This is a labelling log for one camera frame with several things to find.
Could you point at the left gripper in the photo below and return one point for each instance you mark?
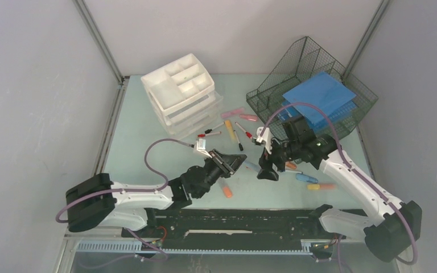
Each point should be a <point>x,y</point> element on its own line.
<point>234,160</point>

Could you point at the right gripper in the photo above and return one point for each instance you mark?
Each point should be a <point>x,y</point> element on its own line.
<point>266,172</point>

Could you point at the clear orange highlighter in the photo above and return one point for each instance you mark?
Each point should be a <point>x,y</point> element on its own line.
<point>225,188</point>

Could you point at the white plastic drawer organizer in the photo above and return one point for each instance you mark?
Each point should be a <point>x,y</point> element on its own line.
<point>183,96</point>

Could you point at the light blue highlighter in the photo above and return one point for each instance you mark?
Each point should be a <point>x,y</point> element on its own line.
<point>251,166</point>

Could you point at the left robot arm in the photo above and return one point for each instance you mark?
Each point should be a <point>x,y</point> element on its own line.
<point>99,201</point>

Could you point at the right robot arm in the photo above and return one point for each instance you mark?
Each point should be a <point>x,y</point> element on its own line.
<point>389,225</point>

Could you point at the black cap marker lower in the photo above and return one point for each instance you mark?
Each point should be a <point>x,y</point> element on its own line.
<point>240,146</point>

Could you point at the black cap marker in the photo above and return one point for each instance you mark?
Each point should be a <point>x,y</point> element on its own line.
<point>207,131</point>
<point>240,146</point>

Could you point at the orange highlighter by basket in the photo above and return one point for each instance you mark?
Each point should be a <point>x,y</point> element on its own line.
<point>291,165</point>

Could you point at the red cap marker right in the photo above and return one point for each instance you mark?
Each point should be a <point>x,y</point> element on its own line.
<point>248,134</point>

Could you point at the red cap marker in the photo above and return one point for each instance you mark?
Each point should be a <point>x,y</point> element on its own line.
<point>209,134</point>
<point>248,134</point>

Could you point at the red cap marker left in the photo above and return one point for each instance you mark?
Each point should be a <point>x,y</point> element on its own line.
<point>209,134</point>

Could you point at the black cap marker upper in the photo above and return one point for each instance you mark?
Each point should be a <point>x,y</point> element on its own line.
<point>207,131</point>

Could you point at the yellow orange highlighter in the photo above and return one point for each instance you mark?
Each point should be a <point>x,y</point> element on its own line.
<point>318,187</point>

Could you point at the pink highlighter right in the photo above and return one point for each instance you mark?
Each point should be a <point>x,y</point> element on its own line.
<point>249,117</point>

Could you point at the pink highlighter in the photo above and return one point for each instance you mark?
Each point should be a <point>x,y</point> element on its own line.
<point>249,117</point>
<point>231,113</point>

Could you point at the pink highlighter left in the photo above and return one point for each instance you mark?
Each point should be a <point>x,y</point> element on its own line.
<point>231,113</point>

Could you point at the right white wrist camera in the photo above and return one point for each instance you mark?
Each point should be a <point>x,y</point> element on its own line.
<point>264,137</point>

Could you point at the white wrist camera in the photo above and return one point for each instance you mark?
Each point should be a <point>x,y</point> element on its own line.
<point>199,148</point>
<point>264,137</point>

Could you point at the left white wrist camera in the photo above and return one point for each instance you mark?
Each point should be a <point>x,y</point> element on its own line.
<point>199,148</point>

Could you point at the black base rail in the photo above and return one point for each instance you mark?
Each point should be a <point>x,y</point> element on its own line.
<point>235,229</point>

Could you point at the green wire mesh organizer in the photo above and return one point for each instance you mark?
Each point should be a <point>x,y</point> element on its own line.
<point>304,59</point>

